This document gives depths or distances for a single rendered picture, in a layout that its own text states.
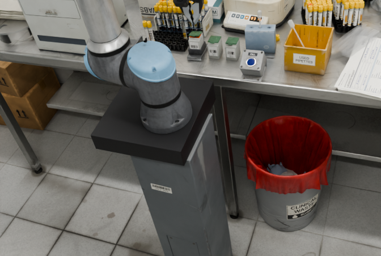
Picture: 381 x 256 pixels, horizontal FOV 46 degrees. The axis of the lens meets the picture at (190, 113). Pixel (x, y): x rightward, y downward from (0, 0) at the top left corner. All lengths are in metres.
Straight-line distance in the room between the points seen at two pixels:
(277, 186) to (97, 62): 0.92
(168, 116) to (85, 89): 1.47
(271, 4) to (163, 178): 0.74
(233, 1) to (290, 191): 0.77
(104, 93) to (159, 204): 1.19
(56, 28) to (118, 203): 0.99
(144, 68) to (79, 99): 1.50
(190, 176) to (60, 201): 1.27
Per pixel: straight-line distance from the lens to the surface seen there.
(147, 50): 1.17
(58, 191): 2.53
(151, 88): 1.16
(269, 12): 1.69
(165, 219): 1.57
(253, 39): 1.56
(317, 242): 2.12
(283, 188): 1.82
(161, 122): 1.23
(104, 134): 1.32
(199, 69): 1.56
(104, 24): 1.17
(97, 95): 2.58
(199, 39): 1.59
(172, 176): 1.35
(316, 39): 1.58
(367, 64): 1.54
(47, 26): 1.80
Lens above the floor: 1.81
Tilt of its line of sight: 42 degrees down
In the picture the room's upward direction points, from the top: 11 degrees counter-clockwise
